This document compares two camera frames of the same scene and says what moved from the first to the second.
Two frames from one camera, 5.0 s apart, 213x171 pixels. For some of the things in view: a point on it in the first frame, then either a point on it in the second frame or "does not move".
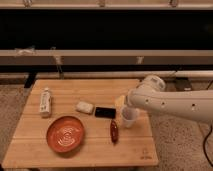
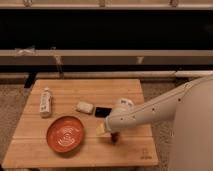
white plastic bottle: x=45 y=109 does not move
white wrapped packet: x=85 y=107 does not move
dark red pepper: x=114 y=131 does not move
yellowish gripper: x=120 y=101 -> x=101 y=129
